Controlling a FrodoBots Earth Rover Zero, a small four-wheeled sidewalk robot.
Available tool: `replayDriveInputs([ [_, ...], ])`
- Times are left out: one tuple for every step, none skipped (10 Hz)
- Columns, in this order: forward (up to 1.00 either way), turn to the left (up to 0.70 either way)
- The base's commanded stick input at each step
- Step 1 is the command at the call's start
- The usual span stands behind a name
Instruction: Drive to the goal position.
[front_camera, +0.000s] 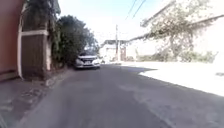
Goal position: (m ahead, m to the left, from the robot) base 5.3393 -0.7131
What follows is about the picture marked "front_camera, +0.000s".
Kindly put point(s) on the white building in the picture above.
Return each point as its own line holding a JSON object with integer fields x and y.
{"x": 109, "y": 50}

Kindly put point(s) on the utility pole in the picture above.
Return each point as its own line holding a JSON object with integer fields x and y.
{"x": 117, "y": 40}

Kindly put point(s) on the white car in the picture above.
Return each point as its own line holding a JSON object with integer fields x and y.
{"x": 87, "y": 62}

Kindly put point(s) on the grey asphalt road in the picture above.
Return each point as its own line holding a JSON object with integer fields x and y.
{"x": 110, "y": 100}

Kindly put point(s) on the dark green trees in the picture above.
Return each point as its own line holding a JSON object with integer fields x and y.
{"x": 71, "y": 36}

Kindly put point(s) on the large pale tree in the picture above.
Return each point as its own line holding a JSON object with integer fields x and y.
{"x": 173, "y": 23}

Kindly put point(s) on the pale concrete sidewalk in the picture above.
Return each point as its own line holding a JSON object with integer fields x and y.
{"x": 193, "y": 77}

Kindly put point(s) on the green hedge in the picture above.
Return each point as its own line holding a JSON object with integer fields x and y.
{"x": 196, "y": 57}

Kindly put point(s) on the leafy creeper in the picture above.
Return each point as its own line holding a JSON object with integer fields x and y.
{"x": 40, "y": 13}

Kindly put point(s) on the grey paved sidewalk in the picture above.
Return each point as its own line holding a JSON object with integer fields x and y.
{"x": 13, "y": 96}

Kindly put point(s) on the brown gate with white frame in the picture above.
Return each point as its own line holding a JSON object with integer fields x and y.
{"x": 33, "y": 55}

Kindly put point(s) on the long white wall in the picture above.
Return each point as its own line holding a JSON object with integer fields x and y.
{"x": 208, "y": 40}

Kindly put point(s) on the red building wall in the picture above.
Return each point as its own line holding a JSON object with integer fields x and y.
{"x": 8, "y": 33}

